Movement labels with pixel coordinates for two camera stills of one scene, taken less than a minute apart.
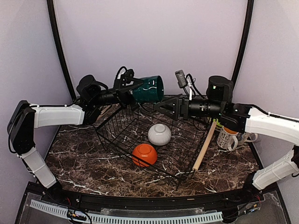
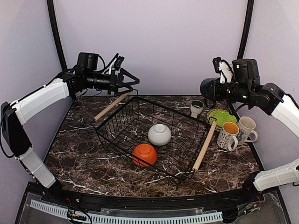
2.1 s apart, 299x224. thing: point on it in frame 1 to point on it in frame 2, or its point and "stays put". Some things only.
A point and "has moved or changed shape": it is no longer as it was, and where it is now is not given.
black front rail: [75, 199] stays put
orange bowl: [144, 155] stays put
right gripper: [181, 106] to [215, 94]
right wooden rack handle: [205, 145] stays put
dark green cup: [151, 91] has moved or changed shape
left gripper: [123, 93] to [117, 81]
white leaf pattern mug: [225, 137] stays put
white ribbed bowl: [159, 134] stays put
